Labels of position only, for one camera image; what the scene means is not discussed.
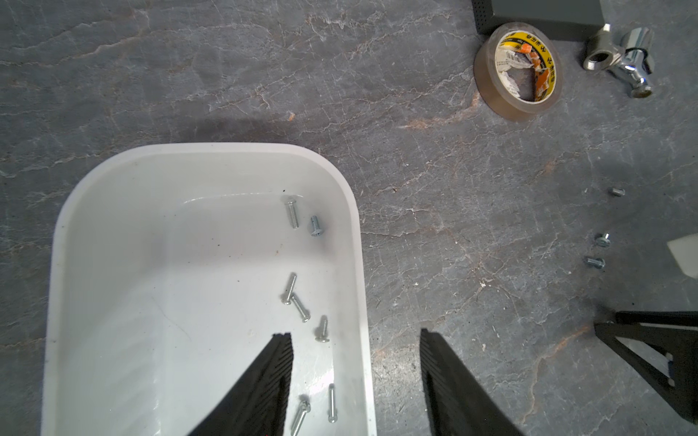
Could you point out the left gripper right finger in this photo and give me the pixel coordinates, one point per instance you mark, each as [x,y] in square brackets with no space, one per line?
[456,403]

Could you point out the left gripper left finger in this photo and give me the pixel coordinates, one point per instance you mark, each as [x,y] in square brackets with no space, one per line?
[257,403]

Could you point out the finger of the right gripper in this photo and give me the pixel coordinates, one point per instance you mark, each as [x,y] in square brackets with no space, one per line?
[662,348]

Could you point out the white plastic storage box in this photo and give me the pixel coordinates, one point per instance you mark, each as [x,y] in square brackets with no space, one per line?
[169,263]

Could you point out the black flat square box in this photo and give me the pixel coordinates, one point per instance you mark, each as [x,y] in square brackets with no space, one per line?
[566,20]

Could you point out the flat head silver screw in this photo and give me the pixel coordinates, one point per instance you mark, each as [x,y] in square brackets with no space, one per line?
[595,262]

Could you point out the short silver screw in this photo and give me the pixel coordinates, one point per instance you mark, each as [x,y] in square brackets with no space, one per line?
[602,240]

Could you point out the brown tape roll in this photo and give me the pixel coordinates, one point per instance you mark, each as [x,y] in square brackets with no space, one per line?
[517,72]

